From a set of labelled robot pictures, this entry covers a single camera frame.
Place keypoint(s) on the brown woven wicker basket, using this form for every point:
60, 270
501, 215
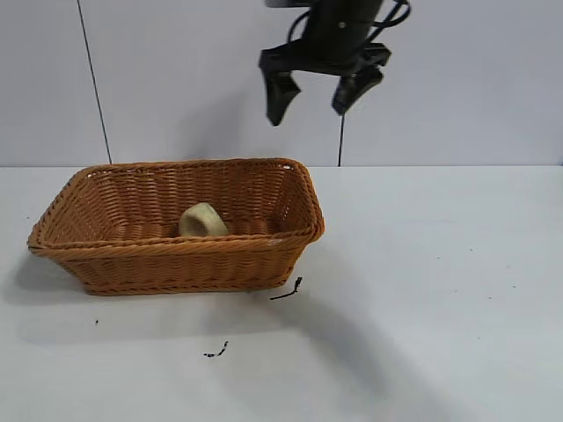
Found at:
184, 264

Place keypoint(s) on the pale yellow round pastry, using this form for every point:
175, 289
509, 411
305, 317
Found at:
193, 218

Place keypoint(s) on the black thread scrap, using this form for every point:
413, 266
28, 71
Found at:
218, 351
287, 295

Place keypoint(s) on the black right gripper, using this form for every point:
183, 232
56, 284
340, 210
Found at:
338, 35

